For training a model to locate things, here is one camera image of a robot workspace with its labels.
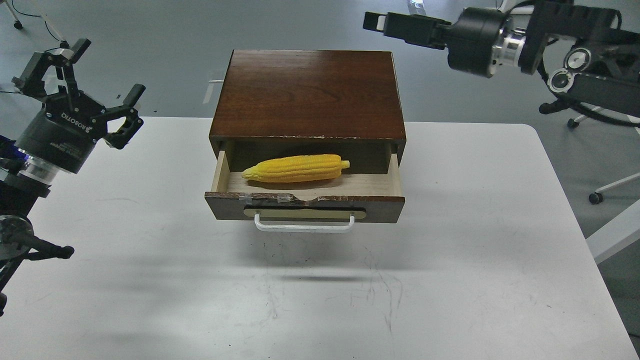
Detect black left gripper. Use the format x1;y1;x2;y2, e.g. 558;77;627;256
12;38;146;174

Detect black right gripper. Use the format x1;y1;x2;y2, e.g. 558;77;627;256
363;7;508;78

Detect yellow corn cob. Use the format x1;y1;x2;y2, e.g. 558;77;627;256
241;153;351;183

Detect wooden drawer with white handle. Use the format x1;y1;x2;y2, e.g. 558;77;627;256
204;140;405;224

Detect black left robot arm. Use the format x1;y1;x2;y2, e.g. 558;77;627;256
0;38;146;289

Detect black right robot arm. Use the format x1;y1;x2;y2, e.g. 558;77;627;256
362;0;640;128

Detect white stand legs with casters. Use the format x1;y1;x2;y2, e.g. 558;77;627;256
0;0;67;44

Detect dark wooden cabinet box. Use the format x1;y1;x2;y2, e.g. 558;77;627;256
209;49;407;161

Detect white office chair base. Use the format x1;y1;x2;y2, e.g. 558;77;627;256
567;105;640;265

